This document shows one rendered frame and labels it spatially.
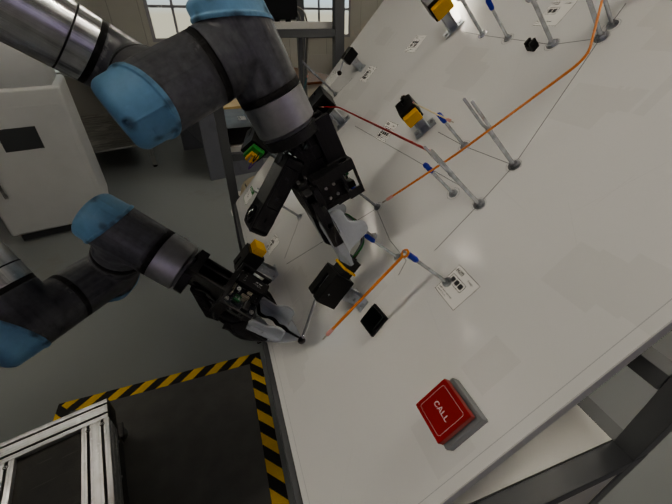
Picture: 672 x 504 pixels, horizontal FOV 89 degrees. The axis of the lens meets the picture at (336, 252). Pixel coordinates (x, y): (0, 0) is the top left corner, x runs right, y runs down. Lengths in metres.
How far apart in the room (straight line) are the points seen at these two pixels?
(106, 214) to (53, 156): 2.83
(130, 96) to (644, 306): 0.51
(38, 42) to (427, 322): 0.55
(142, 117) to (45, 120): 2.94
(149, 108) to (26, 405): 1.96
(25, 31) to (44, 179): 2.96
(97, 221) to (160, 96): 0.23
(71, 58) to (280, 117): 0.22
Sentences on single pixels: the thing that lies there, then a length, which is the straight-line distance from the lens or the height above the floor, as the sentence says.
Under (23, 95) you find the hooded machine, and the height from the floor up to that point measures 1.04.
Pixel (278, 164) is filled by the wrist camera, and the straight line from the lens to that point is 0.47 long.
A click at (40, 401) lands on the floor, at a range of 2.21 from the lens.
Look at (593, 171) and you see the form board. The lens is 0.53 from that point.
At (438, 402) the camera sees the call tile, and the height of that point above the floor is 1.10.
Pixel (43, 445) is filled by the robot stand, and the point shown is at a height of 0.23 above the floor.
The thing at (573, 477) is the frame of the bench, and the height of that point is 0.80.
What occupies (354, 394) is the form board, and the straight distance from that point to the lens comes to 0.57.
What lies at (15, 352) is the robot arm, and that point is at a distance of 0.58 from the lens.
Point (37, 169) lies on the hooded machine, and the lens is 3.42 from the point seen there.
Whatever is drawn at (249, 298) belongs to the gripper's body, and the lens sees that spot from 0.54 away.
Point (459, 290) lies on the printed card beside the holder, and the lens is 0.51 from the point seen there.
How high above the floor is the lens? 1.47
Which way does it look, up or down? 34 degrees down
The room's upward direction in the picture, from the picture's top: straight up
